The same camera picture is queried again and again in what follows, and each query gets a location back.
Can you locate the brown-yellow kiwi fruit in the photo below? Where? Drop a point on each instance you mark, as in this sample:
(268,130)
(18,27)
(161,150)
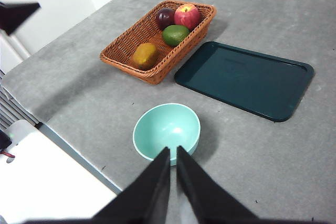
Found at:
(145,56)

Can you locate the teal ribbed bowl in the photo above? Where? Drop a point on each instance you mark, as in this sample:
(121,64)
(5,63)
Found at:
(162,127)

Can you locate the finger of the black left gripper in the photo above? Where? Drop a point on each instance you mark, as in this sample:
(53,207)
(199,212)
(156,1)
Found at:
(13,15)

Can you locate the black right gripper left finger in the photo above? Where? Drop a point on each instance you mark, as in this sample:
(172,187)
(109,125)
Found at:
(147,197)

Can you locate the grey metal frame rail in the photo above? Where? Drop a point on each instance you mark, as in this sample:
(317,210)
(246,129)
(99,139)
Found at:
(13,108)

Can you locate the dark green plastic tray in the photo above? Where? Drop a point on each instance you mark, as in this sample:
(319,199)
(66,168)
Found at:
(244,82)

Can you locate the dark purple plum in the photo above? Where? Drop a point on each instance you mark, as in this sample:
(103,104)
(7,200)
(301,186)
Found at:
(165,19)

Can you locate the brown wicker basket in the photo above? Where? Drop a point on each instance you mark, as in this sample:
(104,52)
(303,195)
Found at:
(131,37)

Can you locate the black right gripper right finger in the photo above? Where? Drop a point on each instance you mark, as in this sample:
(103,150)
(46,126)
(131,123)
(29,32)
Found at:
(202,197)

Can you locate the red apple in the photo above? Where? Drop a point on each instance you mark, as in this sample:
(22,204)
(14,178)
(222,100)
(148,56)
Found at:
(187,16)

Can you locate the green avocado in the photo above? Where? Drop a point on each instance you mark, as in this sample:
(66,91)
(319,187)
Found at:
(175,35)

